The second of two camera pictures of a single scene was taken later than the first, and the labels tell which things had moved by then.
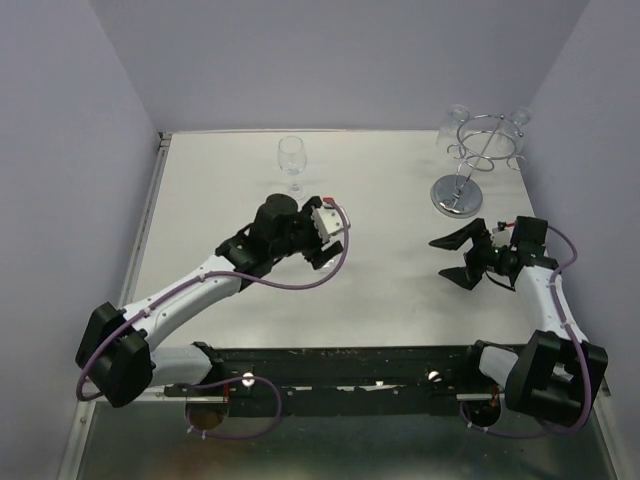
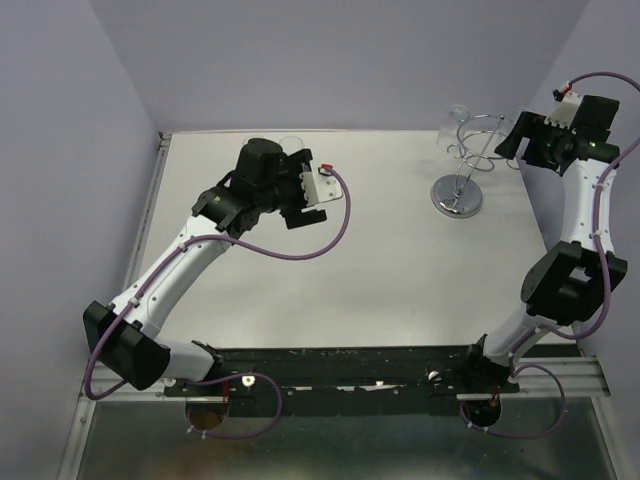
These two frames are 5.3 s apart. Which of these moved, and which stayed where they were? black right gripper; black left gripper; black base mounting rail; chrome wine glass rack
Moved: black left gripper; black right gripper
Stayed: black base mounting rail; chrome wine glass rack
